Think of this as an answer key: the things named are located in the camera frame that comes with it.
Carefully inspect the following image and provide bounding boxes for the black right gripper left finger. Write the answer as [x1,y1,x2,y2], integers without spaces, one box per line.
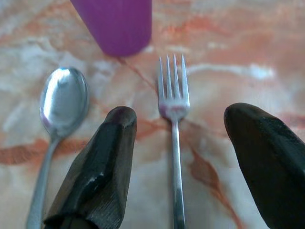
[42,106,138,229]

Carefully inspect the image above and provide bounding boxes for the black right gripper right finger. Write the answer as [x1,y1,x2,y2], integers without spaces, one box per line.
[223,102,305,229]

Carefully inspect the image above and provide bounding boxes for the silver metal fork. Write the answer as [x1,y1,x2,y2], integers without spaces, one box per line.
[157,53,191,229]

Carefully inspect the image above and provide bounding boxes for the silver metal spoon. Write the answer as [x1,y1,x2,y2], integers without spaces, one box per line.
[25,66,90,229]

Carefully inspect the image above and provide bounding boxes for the purple plastic cup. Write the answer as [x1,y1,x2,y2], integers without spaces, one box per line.
[70,0,153,57]

